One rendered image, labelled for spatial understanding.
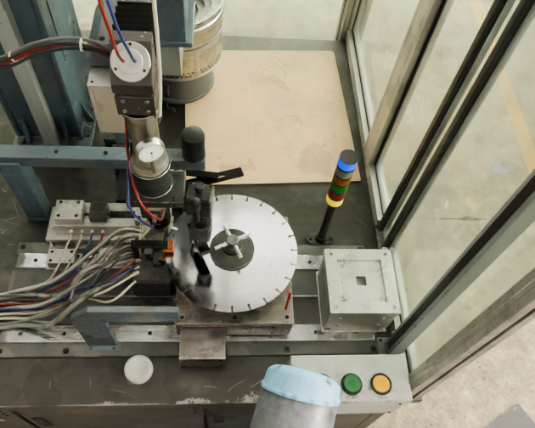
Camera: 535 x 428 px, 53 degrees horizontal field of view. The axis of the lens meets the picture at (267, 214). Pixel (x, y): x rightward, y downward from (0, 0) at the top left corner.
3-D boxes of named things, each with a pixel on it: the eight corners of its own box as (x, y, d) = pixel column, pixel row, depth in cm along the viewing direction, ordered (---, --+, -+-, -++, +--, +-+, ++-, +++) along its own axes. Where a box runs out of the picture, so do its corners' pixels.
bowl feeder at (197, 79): (223, 53, 199) (225, -36, 168) (222, 115, 183) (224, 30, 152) (139, 49, 196) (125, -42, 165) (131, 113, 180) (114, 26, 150)
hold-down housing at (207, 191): (215, 227, 123) (215, 176, 106) (211, 245, 120) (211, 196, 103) (191, 223, 123) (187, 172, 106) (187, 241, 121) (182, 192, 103)
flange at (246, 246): (262, 247, 135) (263, 243, 133) (234, 278, 130) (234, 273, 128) (229, 222, 138) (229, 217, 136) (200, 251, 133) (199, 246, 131)
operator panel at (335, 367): (388, 370, 142) (405, 354, 129) (394, 413, 136) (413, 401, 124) (283, 371, 140) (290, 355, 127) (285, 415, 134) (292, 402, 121)
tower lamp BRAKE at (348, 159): (354, 157, 130) (357, 149, 127) (357, 171, 127) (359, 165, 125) (336, 156, 129) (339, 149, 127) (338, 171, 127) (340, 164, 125)
